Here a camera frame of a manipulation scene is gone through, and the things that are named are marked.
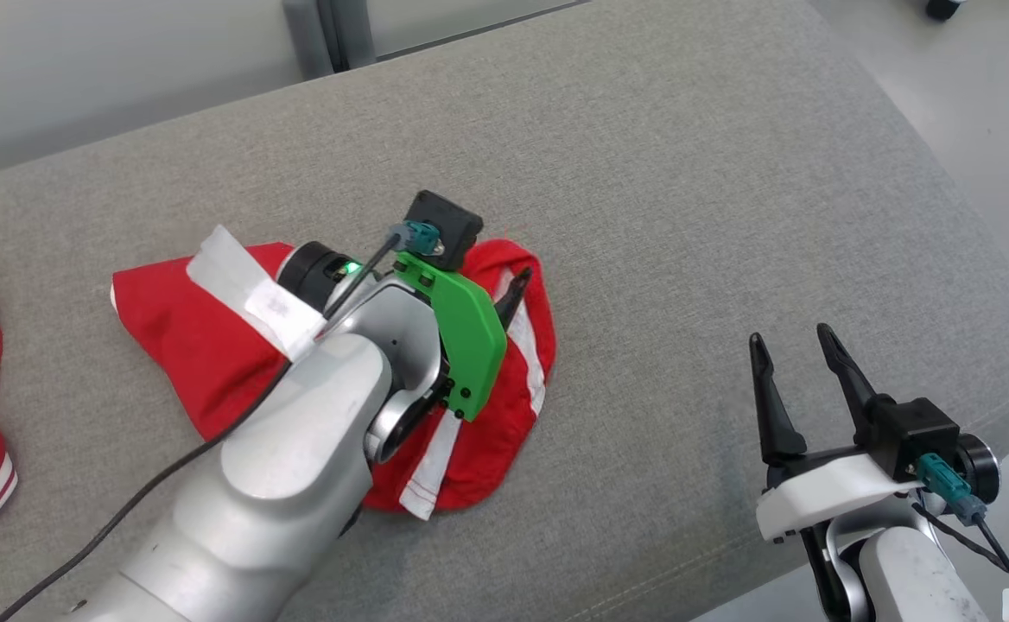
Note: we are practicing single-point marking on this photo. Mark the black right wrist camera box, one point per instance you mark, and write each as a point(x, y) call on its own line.
point(915, 436)

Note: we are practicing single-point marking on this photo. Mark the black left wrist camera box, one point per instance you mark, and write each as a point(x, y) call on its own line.
point(448, 220)

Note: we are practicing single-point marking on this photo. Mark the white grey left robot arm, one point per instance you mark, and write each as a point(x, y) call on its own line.
point(288, 466)

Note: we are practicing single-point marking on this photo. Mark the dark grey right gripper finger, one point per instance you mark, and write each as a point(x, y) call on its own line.
point(846, 371)
point(772, 415)

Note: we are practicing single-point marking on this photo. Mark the grey partition post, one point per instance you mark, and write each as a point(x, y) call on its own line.
point(353, 30)
point(306, 34)

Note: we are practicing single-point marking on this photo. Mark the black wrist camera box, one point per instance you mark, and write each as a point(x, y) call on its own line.
point(915, 436)
point(448, 220)

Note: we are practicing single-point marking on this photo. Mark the red shorts with white stripes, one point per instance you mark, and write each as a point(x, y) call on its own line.
point(202, 345)

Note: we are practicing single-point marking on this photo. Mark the grey fabric sofa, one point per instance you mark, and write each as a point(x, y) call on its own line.
point(686, 216)

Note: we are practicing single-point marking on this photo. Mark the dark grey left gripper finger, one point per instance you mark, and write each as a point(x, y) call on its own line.
point(513, 298)

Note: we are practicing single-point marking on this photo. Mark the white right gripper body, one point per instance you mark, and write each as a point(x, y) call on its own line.
point(824, 497)

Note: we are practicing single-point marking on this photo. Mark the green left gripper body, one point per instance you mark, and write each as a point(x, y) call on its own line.
point(468, 337)

